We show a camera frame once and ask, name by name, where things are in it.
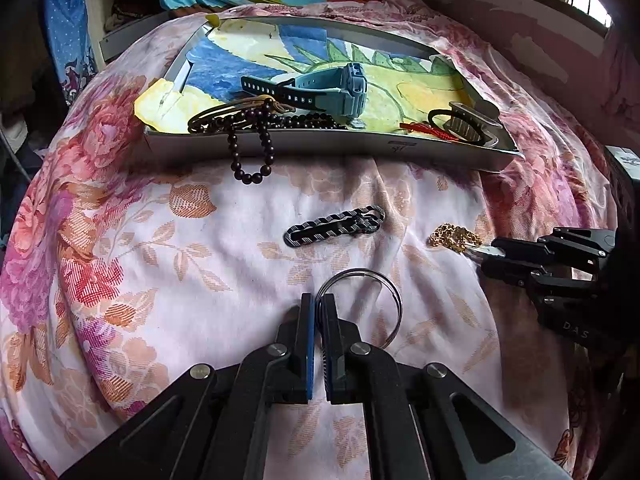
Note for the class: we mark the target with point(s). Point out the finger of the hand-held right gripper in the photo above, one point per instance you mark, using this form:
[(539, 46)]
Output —
[(515, 269), (520, 249)]

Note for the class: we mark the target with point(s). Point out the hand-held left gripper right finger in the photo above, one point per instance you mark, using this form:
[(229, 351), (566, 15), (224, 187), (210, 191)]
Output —
[(330, 345)]

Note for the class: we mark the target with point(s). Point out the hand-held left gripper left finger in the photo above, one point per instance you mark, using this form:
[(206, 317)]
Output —
[(310, 345)]

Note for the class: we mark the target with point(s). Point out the grey hair claw clip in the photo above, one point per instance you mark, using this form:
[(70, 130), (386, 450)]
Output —
[(467, 122)]

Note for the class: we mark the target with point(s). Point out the shallow grey cardboard box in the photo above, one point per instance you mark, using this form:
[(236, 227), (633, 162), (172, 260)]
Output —
[(350, 147)]

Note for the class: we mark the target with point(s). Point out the black and gold band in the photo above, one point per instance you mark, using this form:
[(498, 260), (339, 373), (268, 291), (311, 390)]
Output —
[(210, 112)]

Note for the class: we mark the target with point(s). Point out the blue wrist watch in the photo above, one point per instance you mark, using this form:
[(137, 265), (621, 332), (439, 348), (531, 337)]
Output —
[(320, 85)]

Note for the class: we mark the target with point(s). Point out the pink floral blanket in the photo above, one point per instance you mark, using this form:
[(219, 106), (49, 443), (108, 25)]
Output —
[(175, 285)]

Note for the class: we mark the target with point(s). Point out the crayon dinosaur drawing paper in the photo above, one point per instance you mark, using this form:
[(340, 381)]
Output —
[(240, 50)]

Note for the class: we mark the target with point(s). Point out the white bedside shelf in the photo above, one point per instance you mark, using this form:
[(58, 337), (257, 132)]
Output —
[(135, 37)]

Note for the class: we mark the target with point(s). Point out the narrow blue wardrobe curtain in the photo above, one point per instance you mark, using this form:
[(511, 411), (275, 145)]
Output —
[(70, 25)]

